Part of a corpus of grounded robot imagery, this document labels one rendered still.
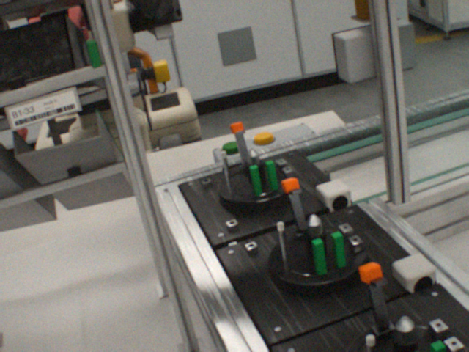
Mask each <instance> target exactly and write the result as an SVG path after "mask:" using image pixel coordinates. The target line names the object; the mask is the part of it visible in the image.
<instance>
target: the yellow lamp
mask: <svg viewBox="0 0 469 352"><path fill-rule="evenodd" d="M354 1H355V12H356V17H357V18H359V19H363V20H370V19H371V18H370V11H369V0H354Z"/></svg>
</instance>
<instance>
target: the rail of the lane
mask: <svg viewBox="0 0 469 352"><path fill-rule="evenodd" d="M380 134H382V128H381V120H380V114H378V115H376V116H373V117H369V118H366V119H363V120H359V121H356V122H351V123H349V124H346V125H341V126H339V127H336V128H331V129H329V130H326V131H321V132H319V133H314V134H312V135H308V136H304V137H301V138H299V139H294V140H292V141H288V142H285V143H281V144H277V145H274V146H272V147H267V148H265V149H261V150H257V152H258V153H259V159H263V158H266V157H269V156H272V155H276V154H279V153H283V152H286V151H289V150H294V149H298V150H299V151H300V152H301V153H302V154H304V155H305V157H308V156H310V155H315V154H317V153H322V152H325V151H327V150H332V149H334V148H337V147H341V146H344V145H346V144H351V143H353V142H358V141H360V140H363V139H368V138H370V137H373V136H377V135H380ZM227 161H228V165H229V168H233V167H236V166H240V165H242V161H241V157H240V156H238V157H234V158H230V159H227ZM223 170H224V164H223V161H220V162H218V163H215V164H210V165H208V166H203V167H201V168H198V169H194V170H191V171H188V172H183V173H181V174H178V175H174V176H171V177H167V178H164V179H161V180H157V181H154V182H153V183H154V186H155V190H156V191H160V190H164V191H165V192H167V191H168V188H170V187H173V186H177V187H178V189H179V190H180V188H179V184H180V183H184V182H187V181H189V180H194V179H196V178H199V177H204V176H206V175H211V174H213V173H216V172H220V171H223Z"/></svg>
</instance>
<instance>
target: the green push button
mask: <svg viewBox="0 0 469 352"><path fill-rule="evenodd" d="M222 151H226V154H232V153H237V152H239V150H238V147H237V142H227V143H226V144H224V145H223V146H222Z"/></svg>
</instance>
